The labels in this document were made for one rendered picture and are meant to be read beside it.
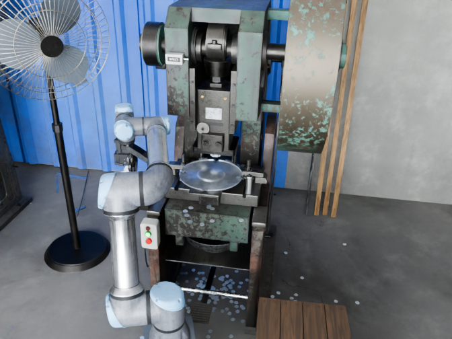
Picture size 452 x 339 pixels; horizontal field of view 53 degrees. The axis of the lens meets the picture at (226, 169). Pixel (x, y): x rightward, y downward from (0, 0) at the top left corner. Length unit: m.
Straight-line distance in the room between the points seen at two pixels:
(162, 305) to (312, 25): 1.05
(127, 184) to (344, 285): 1.63
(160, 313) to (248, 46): 1.05
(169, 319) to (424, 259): 1.90
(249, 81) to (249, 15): 0.26
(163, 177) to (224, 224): 0.64
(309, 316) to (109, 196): 1.02
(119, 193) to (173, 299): 0.41
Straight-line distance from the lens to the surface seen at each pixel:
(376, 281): 2.83
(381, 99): 3.29
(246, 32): 1.83
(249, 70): 1.86
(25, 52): 2.29
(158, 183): 1.49
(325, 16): 1.59
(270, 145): 2.38
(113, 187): 1.48
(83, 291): 2.69
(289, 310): 2.04
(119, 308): 1.62
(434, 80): 3.32
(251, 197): 2.08
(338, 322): 2.04
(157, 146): 1.66
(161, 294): 1.62
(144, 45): 1.97
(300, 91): 1.58
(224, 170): 2.11
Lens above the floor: 1.80
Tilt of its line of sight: 29 degrees down
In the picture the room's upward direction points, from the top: 2 degrees clockwise
